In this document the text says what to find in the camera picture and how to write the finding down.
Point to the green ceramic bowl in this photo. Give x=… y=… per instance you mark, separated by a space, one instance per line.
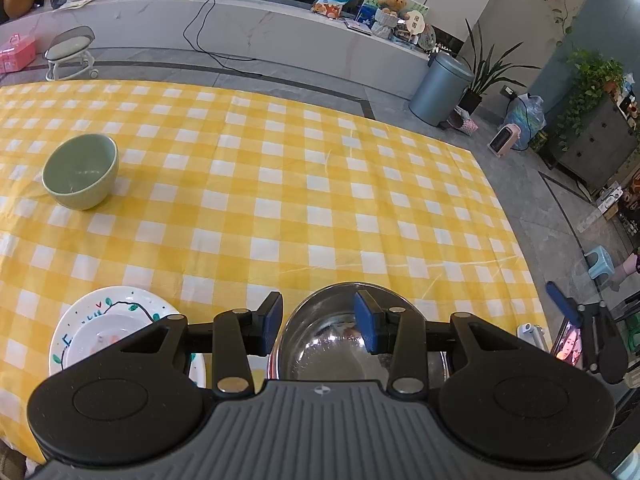
x=80 y=170

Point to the pink storage box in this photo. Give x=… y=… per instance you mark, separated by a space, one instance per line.
x=17 y=56

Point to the small floral box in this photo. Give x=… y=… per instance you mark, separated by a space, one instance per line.
x=462 y=122

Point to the small blue stool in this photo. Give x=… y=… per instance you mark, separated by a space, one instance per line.
x=600 y=260

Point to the dark grey cabinet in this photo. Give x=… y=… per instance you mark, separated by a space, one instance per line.
x=595 y=147

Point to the brown teddy bear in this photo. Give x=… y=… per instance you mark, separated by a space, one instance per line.
x=393 y=4

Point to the blue steel bowl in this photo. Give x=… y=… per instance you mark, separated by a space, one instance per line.
x=320 y=340

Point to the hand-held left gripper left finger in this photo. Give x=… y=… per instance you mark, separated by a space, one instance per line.
x=275 y=317

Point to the round wooden sign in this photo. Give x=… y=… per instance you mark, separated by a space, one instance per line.
x=415 y=22

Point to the green pothos plant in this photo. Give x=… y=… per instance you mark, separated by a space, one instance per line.
x=592 y=80

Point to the pink space heater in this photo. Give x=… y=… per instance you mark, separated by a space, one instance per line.
x=505 y=140

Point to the small white device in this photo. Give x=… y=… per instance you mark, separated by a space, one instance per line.
x=530 y=334

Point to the white fruit print plate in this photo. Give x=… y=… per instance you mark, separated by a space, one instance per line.
x=80 y=310

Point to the decorative display plate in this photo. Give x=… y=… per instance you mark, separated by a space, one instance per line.
x=428 y=38

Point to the grey rolling stool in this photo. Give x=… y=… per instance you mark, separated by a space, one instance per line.
x=70 y=52

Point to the yellow checkered tablecloth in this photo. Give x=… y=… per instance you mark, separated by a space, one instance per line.
x=250 y=185

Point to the blue tissue pack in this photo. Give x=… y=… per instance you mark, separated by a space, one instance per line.
x=367 y=15

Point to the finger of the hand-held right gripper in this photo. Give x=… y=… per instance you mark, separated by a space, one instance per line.
x=562 y=302

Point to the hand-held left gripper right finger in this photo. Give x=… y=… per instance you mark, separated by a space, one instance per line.
x=361 y=320

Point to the grey-blue trash bin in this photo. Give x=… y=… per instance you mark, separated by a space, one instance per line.
x=440 y=90

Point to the pink object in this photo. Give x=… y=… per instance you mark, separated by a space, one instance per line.
x=626 y=269

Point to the blue plastic bag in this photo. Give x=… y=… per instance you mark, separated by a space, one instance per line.
x=530 y=115

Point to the white plate with stickers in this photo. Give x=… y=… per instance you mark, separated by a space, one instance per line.
x=105 y=330

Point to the phone screen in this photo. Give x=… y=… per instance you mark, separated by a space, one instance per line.
x=570 y=347

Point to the tall potted plant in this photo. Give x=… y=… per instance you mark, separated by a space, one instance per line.
x=482 y=72

